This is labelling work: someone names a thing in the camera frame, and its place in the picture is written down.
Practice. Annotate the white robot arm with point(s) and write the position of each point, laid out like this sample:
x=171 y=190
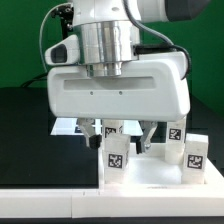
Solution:
x=103 y=71

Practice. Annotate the white L-shaped obstacle fence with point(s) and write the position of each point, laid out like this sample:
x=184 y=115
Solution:
x=92 y=204

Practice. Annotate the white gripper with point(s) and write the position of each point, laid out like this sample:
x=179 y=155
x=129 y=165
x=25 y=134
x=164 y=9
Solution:
x=152 y=88

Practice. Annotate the black camera on stand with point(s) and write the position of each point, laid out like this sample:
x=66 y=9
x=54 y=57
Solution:
x=65 y=13

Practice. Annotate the white square table top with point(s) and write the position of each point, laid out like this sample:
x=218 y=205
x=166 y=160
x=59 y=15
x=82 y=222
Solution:
x=151 y=171

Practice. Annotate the white sheet with tags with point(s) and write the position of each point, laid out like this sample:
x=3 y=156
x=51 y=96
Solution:
x=68 y=126

